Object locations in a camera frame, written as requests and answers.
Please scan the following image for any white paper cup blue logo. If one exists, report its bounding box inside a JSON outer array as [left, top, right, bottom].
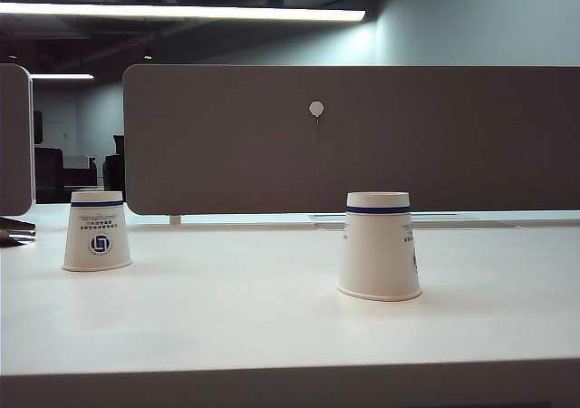
[[62, 190, 134, 273], [336, 191, 424, 303]]

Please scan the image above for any grey desk divider panel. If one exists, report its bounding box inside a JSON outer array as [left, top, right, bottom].
[[122, 64, 580, 217]]

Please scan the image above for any black office chair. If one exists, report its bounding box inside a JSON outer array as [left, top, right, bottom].
[[102, 133, 126, 191], [34, 147, 65, 203]]

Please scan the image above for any long ceiling light strip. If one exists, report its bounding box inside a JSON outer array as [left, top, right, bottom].
[[0, 2, 367, 23]]

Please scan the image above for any short distant ceiling light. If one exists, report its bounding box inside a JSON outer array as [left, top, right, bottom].
[[29, 73, 95, 81]]

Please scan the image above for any narrow brown desk divider panel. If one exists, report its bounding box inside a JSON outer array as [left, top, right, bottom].
[[0, 63, 35, 218]]

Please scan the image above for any white desk cable flap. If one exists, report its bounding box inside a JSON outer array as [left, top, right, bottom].
[[312, 219, 523, 230]]

